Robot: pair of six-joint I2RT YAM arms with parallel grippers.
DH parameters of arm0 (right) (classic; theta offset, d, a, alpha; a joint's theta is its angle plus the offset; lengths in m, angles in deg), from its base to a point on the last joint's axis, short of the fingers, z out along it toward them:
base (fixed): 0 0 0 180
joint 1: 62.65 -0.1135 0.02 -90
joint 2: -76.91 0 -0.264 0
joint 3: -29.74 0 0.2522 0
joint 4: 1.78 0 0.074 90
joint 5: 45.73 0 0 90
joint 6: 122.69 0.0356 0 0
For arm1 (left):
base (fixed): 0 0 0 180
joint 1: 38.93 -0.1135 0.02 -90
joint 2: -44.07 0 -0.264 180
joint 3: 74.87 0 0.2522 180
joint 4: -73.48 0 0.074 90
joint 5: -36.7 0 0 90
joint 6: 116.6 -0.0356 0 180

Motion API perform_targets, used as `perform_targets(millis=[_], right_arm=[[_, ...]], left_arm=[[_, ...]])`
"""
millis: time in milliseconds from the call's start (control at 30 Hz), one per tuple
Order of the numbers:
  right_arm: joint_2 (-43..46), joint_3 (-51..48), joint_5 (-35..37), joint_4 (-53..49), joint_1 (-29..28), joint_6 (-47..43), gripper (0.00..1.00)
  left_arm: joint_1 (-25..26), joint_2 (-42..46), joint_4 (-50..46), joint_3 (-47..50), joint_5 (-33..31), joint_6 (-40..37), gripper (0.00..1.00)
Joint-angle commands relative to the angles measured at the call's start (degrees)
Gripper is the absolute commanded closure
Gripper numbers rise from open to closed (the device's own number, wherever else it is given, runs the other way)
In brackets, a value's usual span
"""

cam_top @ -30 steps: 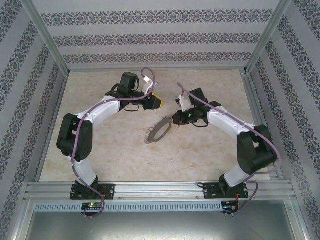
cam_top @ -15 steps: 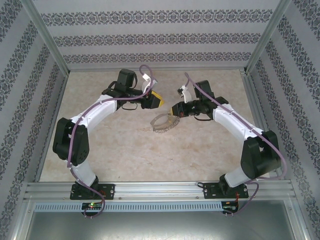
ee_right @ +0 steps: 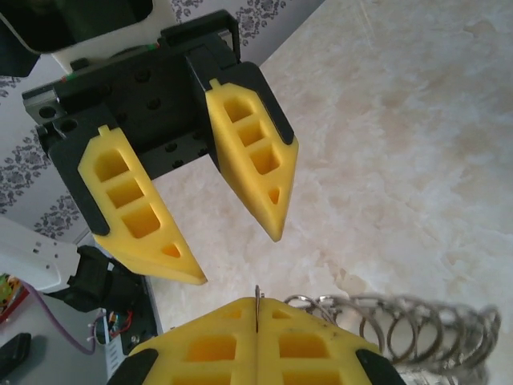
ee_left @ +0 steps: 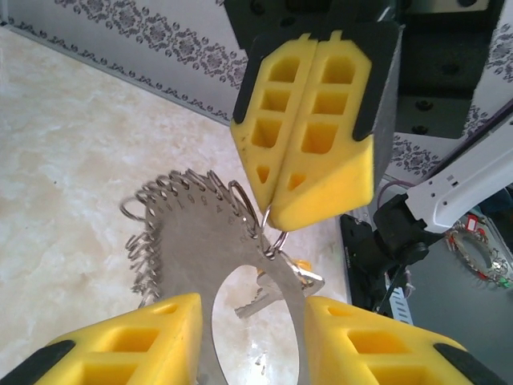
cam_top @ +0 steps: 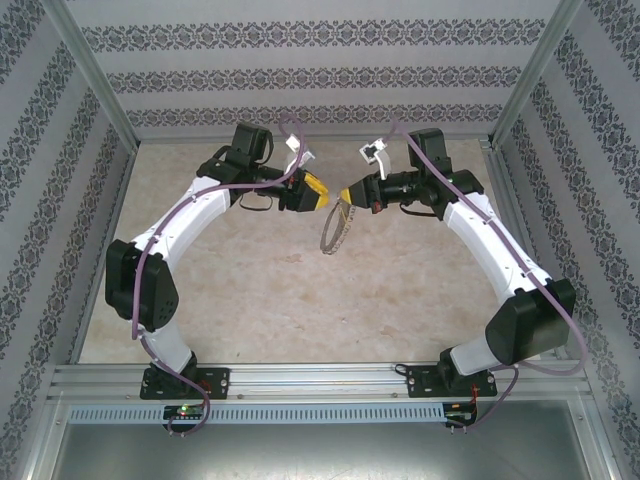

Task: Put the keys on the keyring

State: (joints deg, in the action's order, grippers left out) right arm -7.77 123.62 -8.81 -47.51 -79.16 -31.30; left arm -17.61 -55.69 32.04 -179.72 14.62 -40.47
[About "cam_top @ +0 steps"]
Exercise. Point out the thin aluminium wall beam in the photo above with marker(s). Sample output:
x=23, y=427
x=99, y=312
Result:
x=330, y=136

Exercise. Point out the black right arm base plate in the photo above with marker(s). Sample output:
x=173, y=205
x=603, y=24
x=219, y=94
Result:
x=420, y=382

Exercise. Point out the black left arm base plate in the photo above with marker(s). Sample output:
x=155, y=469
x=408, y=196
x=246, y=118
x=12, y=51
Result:
x=220, y=382

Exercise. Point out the aluminium corner post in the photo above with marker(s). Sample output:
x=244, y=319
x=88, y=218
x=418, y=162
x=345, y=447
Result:
x=537, y=70
x=90, y=70

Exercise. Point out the grooved aluminium side rail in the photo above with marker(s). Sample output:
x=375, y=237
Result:
x=112, y=210
x=515, y=225

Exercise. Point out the wide aluminium base rail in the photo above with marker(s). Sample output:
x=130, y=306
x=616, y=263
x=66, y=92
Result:
x=320, y=380

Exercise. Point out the aluminium frame strut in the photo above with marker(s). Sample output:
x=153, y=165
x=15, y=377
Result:
x=37, y=440
x=602, y=440

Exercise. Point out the grey sheet metal panel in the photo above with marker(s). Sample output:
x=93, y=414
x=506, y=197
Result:
x=320, y=455

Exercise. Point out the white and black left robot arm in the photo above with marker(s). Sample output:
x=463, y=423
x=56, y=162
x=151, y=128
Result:
x=195, y=220

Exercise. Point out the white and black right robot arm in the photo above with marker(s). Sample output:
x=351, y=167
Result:
x=485, y=235

